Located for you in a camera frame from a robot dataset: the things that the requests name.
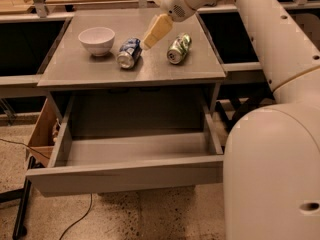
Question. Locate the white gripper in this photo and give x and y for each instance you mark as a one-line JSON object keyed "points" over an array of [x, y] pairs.
{"points": [[172, 1]]}

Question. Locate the blue pepsi can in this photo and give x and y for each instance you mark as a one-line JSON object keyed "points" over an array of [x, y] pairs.
{"points": [[129, 53]]}

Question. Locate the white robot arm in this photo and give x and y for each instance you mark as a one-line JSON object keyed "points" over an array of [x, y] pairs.
{"points": [[271, 167]]}

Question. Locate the green soda can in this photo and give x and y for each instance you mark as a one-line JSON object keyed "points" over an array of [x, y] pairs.
{"points": [[179, 48]]}

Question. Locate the grey cabinet with top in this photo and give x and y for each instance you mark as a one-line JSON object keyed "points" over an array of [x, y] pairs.
{"points": [[73, 68]]}

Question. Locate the open grey top drawer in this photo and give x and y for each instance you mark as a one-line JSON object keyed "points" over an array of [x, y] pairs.
{"points": [[119, 143]]}

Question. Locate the white ceramic bowl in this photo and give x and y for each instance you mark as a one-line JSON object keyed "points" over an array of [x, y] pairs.
{"points": [[98, 41]]}

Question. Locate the black office chair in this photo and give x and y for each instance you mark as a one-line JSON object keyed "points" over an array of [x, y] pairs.
{"points": [[243, 99]]}

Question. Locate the brown cardboard box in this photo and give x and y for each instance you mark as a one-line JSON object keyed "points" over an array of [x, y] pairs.
{"points": [[44, 134]]}

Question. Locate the black table leg stand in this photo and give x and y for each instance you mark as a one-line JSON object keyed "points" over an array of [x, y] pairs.
{"points": [[22, 195]]}

